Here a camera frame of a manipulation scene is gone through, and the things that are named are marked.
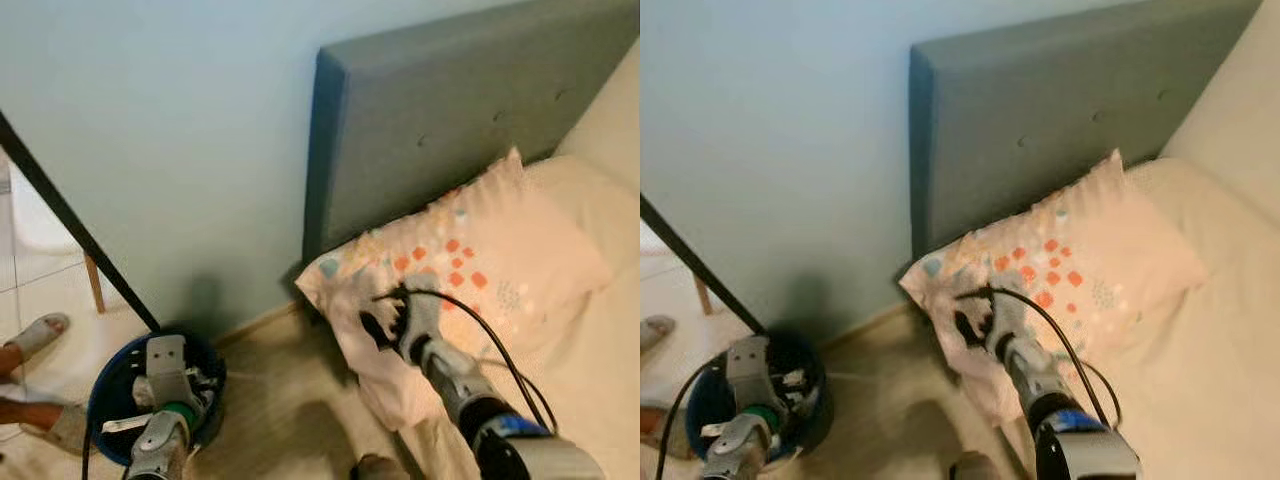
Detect black metal frame bar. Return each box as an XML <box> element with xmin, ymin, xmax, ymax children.
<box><xmin>640</xmin><ymin>195</ymin><xmax>769</xmax><ymax>336</ymax></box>
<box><xmin>0</xmin><ymin>108</ymin><xmax>161</xmax><ymax>333</ymax></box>

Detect teal upholstered bed frame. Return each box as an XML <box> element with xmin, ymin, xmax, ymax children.
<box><xmin>303</xmin><ymin>0</ymin><xmax>641</xmax><ymax>266</ymax></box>
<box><xmin>908</xmin><ymin>0</ymin><xmax>1263</xmax><ymax>263</ymax></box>

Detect white chair wooden legs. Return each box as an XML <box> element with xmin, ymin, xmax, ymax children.
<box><xmin>8</xmin><ymin>165</ymin><xmax>107</xmax><ymax>315</ymax></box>
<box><xmin>640</xmin><ymin>220</ymin><xmax>713</xmax><ymax>316</ymax></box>

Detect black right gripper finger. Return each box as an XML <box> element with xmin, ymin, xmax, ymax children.
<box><xmin>952</xmin><ymin>310</ymin><xmax>989</xmax><ymax>353</ymax></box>
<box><xmin>357</xmin><ymin>310</ymin><xmax>393</xmax><ymax>353</ymax></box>

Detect blue waste bin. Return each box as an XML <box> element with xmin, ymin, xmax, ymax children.
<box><xmin>87</xmin><ymin>328</ymin><xmax>228</xmax><ymax>468</ymax></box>
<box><xmin>685</xmin><ymin>330</ymin><xmax>833</xmax><ymax>463</ymax></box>

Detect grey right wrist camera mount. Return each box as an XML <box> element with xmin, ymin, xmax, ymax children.
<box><xmin>400</xmin><ymin>287</ymin><xmax>447</xmax><ymax>348</ymax></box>
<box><xmin>990</xmin><ymin>290</ymin><xmax>1037</xmax><ymax>351</ymax></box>

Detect person foot in sandal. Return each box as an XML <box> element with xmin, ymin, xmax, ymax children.
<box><xmin>640</xmin><ymin>315</ymin><xmax>677</xmax><ymax>357</ymax></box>
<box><xmin>0</xmin><ymin>395</ymin><xmax>93</xmax><ymax>453</ymax></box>
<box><xmin>640</xmin><ymin>400</ymin><xmax>691</xmax><ymax>453</ymax></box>
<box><xmin>0</xmin><ymin>312</ymin><xmax>71</xmax><ymax>379</ymax></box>

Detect pink dotted pillow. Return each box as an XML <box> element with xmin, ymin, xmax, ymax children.
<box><xmin>295</xmin><ymin>148</ymin><xmax>613</xmax><ymax>431</ymax></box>
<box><xmin>898</xmin><ymin>148</ymin><xmax>1211</xmax><ymax>426</ymax></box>

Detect cream sheeted mattress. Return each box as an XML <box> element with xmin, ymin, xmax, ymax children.
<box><xmin>395</xmin><ymin>40</ymin><xmax>641</xmax><ymax>480</ymax></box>
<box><xmin>990</xmin><ymin>0</ymin><xmax>1280</xmax><ymax>480</ymax></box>

